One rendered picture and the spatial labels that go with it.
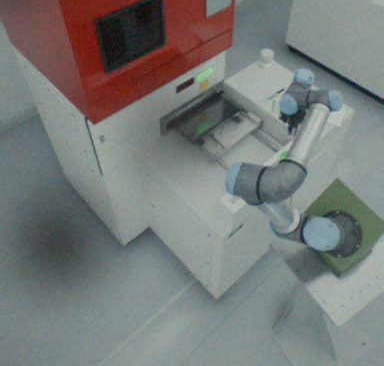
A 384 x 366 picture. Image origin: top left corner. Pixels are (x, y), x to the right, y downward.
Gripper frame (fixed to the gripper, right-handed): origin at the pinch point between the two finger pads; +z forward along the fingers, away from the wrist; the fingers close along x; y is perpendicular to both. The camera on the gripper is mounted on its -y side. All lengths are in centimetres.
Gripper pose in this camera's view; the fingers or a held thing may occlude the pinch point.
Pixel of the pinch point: (293, 137)
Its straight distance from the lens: 185.7
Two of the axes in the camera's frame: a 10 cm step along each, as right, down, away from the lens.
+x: -7.3, 4.9, -4.6
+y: -6.8, -5.5, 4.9
